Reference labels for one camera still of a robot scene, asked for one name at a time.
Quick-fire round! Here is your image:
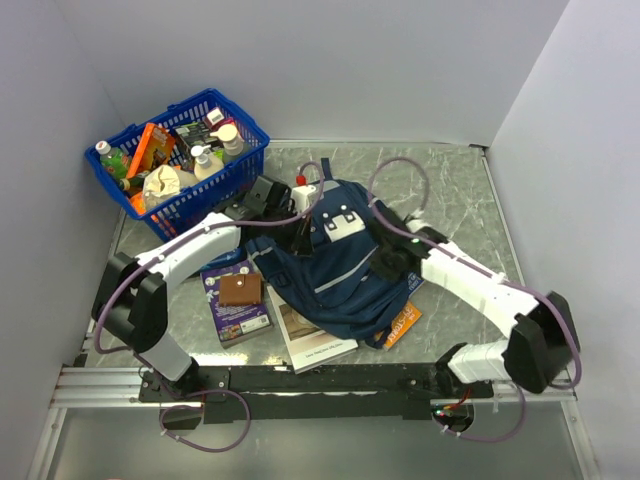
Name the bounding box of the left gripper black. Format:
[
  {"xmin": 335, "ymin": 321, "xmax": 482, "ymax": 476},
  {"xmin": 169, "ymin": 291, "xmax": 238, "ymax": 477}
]
[{"xmin": 265, "ymin": 207, "xmax": 316, "ymax": 259}]

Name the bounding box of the navy blue student backpack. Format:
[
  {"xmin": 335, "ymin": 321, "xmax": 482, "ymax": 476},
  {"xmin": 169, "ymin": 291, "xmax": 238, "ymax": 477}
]
[{"xmin": 246, "ymin": 158, "xmax": 410, "ymax": 349}]

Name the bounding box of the brown leather wallet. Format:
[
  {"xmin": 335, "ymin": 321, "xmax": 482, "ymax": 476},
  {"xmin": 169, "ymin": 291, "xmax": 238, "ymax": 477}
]
[{"xmin": 219, "ymin": 273, "xmax": 263, "ymax": 307}]

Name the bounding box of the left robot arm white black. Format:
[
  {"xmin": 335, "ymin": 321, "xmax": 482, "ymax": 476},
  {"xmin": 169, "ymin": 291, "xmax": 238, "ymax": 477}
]
[{"xmin": 91, "ymin": 175, "xmax": 324, "ymax": 402}]

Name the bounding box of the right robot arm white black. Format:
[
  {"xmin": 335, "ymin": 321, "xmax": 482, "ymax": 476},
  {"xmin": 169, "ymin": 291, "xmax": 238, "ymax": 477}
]
[{"xmin": 367, "ymin": 220, "xmax": 582, "ymax": 398}]

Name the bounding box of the beige crumpled bag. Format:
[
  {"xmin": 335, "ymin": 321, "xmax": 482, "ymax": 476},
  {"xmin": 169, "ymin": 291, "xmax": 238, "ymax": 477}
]
[{"xmin": 142, "ymin": 164, "xmax": 198, "ymax": 210}]

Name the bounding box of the blue paperback book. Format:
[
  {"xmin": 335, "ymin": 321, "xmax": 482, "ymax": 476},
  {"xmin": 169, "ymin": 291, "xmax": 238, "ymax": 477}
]
[{"xmin": 407, "ymin": 272, "xmax": 424, "ymax": 296}]

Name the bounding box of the orange treehouse paperback book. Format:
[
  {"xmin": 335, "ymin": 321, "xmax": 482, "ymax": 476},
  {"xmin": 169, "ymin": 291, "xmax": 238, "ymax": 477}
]
[{"xmin": 373, "ymin": 301, "xmax": 422, "ymax": 351}]

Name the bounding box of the blue monster pencil case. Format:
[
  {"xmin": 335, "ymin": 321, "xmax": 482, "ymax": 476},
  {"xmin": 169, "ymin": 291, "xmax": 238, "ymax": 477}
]
[{"xmin": 201, "ymin": 246, "xmax": 246, "ymax": 270}]

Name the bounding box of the beige cap bottle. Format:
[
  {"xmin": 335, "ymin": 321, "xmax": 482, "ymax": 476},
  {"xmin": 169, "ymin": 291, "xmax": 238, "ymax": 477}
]
[{"xmin": 209, "ymin": 123, "xmax": 246, "ymax": 163}]

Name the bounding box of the white pump lotion bottle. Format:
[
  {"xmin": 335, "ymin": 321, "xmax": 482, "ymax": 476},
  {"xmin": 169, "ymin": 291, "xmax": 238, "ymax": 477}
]
[{"xmin": 190, "ymin": 145, "xmax": 225, "ymax": 181}]

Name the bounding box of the blue plastic shopping basket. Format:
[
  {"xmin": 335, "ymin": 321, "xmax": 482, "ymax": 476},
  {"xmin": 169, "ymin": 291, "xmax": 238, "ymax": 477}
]
[{"xmin": 84, "ymin": 88, "xmax": 270, "ymax": 242}]

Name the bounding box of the black green box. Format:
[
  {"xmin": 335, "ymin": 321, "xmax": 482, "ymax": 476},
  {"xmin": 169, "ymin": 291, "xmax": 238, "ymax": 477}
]
[{"xmin": 171, "ymin": 121, "xmax": 217, "ymax": 158}]

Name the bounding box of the small red white box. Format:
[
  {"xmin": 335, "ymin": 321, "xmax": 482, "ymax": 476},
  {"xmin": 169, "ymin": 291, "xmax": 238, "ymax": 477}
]
[{"xmin": 203, "ymin": 107, "xmax": 225, "ymax": 129}]

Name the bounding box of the orange snack box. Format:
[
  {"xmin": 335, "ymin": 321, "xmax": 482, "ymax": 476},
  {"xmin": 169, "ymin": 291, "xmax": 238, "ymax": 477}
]
[{"xmin": 126, "ymin": 122, "xmax": 175, "ymax": 179}]

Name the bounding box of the purple paperback book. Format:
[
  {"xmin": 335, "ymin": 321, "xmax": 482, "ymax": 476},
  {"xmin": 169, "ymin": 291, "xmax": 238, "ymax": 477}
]
[{"xmin": 201, "ymin": 260, "xmax": 273, "ymax": 348}]

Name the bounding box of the white coffee cover book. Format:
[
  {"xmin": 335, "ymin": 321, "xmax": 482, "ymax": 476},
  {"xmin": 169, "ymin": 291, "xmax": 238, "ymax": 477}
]
[{"xmin": 267, "ymin": 286, "xmax": 358, "ymax": 374}]

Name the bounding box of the green soda bottle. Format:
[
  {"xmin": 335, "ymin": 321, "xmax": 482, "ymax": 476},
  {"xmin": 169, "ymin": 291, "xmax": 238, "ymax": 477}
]
[{"xmin": 95, "ymin": 140, "xmax": 131, "ymax": 181}]

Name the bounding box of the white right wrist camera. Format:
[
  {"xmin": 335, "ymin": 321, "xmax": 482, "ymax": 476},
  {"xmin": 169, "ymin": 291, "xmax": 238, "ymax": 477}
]
[{"xmin": 404, "ymin": 214, "xmax": 430, "ymax": 234}]

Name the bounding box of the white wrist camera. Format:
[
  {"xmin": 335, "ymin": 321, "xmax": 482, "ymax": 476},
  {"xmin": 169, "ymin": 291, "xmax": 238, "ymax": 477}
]
[
  {"xmin": 290, "ymin": 175, "xmax": 317, "ymax": 213},
  {"xmin": 404, "ymin": 214, "xmax": 430, "ymax": 234}
]

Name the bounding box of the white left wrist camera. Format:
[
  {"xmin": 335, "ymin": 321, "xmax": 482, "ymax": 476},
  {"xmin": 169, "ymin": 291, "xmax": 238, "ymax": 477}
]
[{"xmin": 290, "ymin": 175, "xmax": 317, "ymax": 213}]

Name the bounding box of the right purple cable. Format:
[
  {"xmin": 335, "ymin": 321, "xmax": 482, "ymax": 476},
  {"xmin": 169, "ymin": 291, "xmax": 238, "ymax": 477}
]
[{"xmin": 368, "ymin": 157, "xmax": 584, "ymax": 444}]

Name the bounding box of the purple cable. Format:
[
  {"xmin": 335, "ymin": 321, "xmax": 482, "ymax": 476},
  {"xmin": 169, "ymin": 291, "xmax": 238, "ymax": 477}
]
[
  {"xmin": 92, "ymin": 162, "xmax": 326, "ymax": 452},
  {"xmin": 368, "ymin": 157, "xmax": 584, "ymax": 444}
]

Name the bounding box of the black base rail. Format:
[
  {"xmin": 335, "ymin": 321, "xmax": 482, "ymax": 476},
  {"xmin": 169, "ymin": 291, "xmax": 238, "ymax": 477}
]
[{"xmin": 139, "ymin": 363, "xmax": 494, "ymax": 424}]

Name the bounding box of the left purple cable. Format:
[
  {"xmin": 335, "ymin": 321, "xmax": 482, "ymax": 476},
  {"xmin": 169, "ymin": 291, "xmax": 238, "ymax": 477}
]
[{"xmin": 92, "ymin": 162, "xmax": 326, "ymax": 452}]

